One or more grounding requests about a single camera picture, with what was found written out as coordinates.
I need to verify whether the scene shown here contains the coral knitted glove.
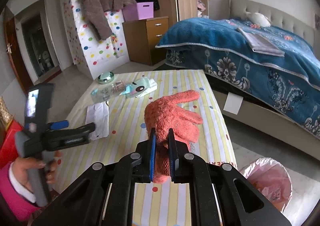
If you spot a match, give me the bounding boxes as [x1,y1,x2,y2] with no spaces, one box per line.
[144,90,203,184]

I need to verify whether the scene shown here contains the pink sleeve forearm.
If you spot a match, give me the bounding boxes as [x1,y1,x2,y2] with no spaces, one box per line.
[1,162,40,224]

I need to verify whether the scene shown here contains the pink trash bag bin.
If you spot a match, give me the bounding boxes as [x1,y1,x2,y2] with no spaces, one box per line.
[240,157,293,212]

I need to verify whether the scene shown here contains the person's left hand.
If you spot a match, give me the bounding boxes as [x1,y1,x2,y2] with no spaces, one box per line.
[12,150,62,191]

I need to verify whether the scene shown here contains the red box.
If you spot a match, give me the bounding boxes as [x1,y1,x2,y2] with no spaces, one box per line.
[0,119,23,169]

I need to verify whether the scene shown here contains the white plastic bag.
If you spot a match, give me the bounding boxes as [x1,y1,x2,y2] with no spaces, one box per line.
[85,102,109,141]

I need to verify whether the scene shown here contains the clear plastic wrapper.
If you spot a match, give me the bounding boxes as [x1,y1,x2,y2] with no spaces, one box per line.
[91,80,125,104]

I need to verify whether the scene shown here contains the yellow striped dotted tablecloth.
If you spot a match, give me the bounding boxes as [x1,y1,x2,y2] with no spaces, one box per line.
[53,68,238,226]

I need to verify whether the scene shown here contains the white polka dot cabinet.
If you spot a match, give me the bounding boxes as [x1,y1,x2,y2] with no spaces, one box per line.
[60,0,129,79]

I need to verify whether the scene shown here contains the beige tufted headboard bed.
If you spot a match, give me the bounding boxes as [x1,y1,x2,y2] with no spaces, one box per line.
[223,62,319,159]

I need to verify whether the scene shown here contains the white label on bed base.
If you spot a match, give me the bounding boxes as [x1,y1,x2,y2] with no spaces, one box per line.
[223,92,243,115]

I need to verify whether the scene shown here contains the brown wooden drawer cabinet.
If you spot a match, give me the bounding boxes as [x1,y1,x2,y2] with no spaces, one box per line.
[123,16,169,65]

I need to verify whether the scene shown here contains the blue floral bed blanket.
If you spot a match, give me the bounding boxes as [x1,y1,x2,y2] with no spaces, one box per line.
[157,18,319,137]

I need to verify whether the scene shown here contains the purple plastic storage box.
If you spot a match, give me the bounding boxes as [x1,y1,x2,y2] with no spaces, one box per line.
[122,2,153,22]

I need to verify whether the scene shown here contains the grey folded cloth on bed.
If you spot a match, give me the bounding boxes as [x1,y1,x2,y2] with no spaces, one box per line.
[237,28,285,57]

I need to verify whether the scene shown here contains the white pillow on bed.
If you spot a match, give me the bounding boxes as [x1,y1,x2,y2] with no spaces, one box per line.
[246,12,271,27]

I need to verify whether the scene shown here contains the small wall photo frame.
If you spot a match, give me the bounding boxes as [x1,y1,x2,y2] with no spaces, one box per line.
[314,13,320,31]

